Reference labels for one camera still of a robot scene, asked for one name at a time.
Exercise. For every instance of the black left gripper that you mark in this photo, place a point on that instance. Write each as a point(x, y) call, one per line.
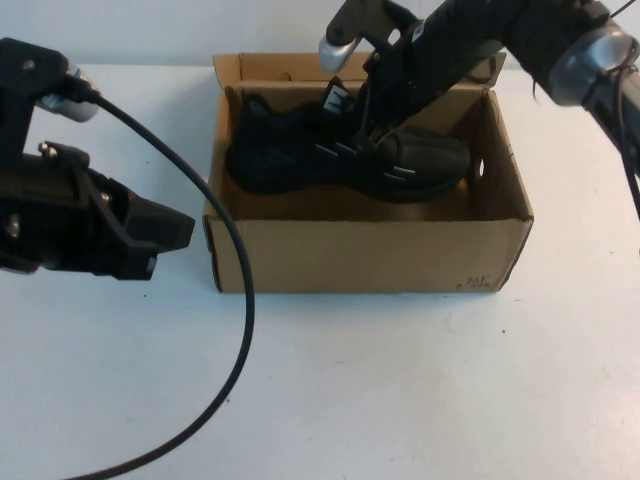
point(50, 215)

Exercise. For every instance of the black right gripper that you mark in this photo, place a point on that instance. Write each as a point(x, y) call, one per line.
point(430, 60)

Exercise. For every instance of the black mesh sneaker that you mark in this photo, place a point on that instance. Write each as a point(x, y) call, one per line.
point(280, 155)

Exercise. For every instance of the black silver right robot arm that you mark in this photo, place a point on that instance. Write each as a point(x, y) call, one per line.
point(540, 30)

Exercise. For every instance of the brown cardboard shoe box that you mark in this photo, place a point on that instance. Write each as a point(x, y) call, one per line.
point(375, 260)

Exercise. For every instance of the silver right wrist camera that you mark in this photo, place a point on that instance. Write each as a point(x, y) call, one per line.
point(340, 52)

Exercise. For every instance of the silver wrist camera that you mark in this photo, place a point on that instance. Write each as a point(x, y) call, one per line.
point(70, 97)
point(340, 52)

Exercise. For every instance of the black right camera mount bracket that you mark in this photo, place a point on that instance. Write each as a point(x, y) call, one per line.
point(360, 12)

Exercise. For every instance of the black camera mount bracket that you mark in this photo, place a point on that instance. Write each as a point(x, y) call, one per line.
point(25, 85)
point(360, 12)

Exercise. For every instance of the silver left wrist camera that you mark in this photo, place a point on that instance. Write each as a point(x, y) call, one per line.
point(70, 97)

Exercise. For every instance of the black left camera mount bracket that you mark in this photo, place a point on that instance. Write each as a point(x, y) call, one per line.
point(25, 85)

